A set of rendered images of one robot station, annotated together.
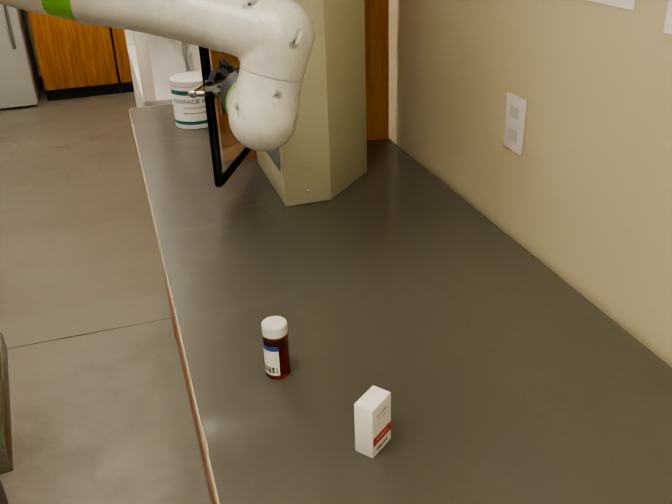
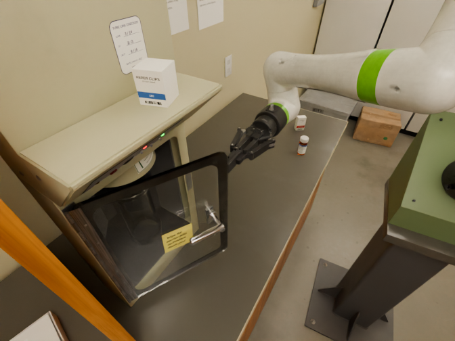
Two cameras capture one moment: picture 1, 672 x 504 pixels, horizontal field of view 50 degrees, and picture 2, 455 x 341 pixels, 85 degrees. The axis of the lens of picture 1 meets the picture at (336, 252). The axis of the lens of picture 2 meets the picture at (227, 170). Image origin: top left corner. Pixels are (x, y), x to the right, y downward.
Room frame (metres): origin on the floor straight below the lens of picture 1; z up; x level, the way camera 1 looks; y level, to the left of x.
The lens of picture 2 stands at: (1.81, 0.58, 1.71)
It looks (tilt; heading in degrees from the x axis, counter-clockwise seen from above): 43 degrees down; 229
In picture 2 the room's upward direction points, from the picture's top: straight up
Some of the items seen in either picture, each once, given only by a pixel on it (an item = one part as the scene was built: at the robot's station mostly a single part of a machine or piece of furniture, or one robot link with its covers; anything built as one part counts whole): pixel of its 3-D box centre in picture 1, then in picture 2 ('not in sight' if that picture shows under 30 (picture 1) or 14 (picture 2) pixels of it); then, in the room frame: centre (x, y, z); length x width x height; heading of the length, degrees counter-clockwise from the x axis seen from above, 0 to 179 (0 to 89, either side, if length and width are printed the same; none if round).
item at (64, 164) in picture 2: not in sight; (145, 137); (1.68, 0.21, 1.46); 0.32 x 0.11 x 0.10; 17
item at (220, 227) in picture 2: (205, 89); (205, 228); (1.62, 0.28, 1.20); 0.10 x 0.05 x 0.03; 169
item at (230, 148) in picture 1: (228, 86); (172, 235); (1.69, 0.24, 1.19); 0.30 x 0.01 x 0.40; 169
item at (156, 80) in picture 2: not in sight; (156, 82); (1.63, 0.20, 1.54); 0.05 x 0.05 x 0.06; 35
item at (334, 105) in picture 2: not in sight; (324, 111); (-0.88, -0.69, 0.17); 0.60 x 0.42 x 0.33; 105
